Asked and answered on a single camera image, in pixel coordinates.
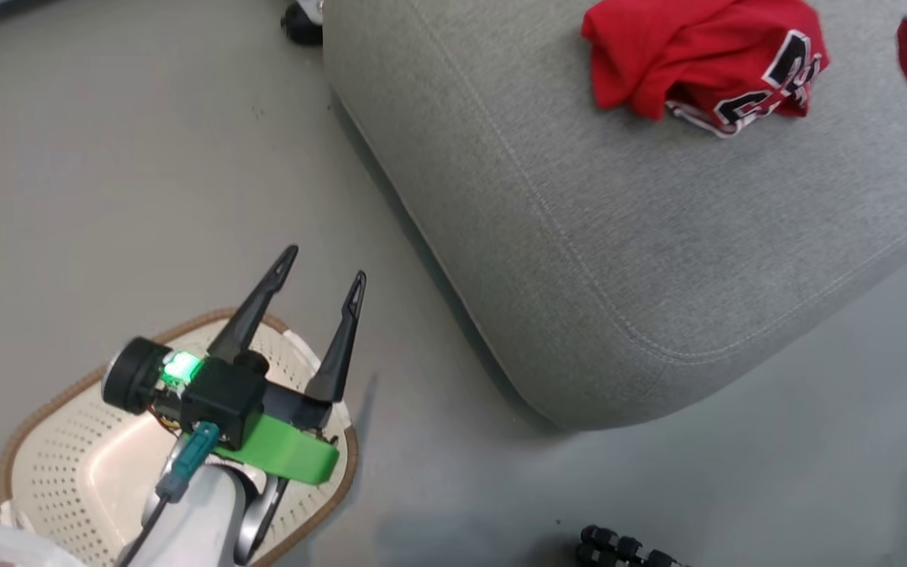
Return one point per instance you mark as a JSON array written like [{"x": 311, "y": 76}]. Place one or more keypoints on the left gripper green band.
[{"x": 288, "y": 453}]

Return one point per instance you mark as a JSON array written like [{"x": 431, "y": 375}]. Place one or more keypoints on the red basketball jersey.
[{"x": 658, "y": 55}]

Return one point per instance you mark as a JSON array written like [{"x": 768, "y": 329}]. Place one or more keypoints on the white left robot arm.
[{"x": 201, "y": 520}]

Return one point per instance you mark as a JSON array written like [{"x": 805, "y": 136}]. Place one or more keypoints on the perforated cream laundry basket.
[{"x": 91, "y": 472}]

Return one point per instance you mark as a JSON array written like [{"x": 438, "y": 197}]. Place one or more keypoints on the black caster wheel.
[{"x": 304, "y": 24}]

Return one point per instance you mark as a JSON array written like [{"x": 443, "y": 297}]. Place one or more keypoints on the grey sofa cushion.
[{"x": 619, "y": 236}]

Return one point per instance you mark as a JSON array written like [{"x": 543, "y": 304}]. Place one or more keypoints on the crumpled white cloth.
[{"x": 20, "y": 547}]

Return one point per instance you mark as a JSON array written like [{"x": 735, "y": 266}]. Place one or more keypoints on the black ribbed object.
[{"x": 619, "y": 547}]

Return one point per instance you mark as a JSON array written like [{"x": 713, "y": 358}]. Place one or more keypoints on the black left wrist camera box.
[{"x": 221, "y": 402}]

